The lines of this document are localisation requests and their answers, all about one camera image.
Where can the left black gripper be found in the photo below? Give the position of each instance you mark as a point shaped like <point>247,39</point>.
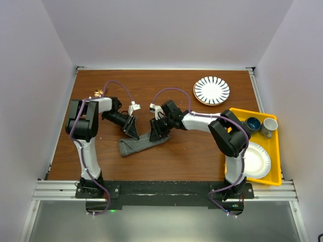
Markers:
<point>130,128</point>

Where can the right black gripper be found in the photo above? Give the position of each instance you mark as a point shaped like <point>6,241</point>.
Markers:
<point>157,132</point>

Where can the grey cloth napkin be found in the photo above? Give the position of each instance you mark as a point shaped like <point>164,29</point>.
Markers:
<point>130,146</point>

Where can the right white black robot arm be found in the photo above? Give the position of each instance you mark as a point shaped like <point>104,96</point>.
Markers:
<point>230,135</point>

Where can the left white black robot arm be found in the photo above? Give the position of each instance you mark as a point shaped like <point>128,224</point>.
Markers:
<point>82,127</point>

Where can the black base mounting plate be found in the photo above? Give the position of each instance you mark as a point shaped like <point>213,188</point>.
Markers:
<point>168,193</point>

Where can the striped blue white plate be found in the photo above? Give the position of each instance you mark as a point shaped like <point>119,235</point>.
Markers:
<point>211,90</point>

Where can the dark blue mug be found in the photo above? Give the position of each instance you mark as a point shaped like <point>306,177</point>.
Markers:
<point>253,124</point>

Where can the white paper plate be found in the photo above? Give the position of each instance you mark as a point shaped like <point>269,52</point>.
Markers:
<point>257,161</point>

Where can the white grey mug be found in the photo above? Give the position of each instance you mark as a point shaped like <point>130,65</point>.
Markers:
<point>268,126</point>

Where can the yellow plastic tray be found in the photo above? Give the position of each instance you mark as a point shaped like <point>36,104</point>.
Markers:
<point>273,161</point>

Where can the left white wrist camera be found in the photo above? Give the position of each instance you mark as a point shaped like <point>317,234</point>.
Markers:
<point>133,107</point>

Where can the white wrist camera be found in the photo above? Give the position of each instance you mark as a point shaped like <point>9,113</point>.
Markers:
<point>133,107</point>
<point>157,110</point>

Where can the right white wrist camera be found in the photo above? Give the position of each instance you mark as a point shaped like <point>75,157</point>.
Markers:
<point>157,110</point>

